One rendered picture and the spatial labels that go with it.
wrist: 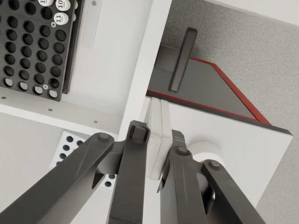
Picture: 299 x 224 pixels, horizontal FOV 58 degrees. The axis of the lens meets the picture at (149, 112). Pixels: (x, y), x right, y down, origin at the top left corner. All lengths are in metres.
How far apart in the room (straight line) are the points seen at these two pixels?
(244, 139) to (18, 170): 0.44
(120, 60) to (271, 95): 1.06
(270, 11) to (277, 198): 1.37
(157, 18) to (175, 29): 0.93
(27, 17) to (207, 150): 0.34
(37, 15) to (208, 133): 0.34
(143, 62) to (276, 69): 1.09
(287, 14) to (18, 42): 0.33
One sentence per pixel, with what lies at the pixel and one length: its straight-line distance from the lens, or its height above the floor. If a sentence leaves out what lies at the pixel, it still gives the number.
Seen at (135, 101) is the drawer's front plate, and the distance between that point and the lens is 0.30.
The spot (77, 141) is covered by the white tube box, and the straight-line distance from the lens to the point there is 0.49.
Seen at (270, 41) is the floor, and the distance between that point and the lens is 1.30.
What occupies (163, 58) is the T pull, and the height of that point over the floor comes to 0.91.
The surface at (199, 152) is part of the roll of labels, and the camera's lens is 0.48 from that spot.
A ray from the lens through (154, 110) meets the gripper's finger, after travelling 0.19.
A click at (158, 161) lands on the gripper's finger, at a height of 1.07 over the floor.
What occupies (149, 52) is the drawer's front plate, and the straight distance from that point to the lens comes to 0.28.
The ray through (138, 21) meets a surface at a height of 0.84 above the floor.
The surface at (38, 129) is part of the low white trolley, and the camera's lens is 0.54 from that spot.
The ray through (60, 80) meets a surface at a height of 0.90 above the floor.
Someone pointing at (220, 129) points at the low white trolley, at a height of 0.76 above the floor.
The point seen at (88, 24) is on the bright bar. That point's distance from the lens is 0.37.
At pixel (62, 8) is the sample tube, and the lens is 0.31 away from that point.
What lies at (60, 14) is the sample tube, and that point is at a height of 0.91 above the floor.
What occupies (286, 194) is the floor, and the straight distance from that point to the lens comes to 1.68.
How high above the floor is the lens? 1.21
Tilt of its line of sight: 68 degrees down
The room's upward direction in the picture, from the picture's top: 174 degrees counter-clockwise
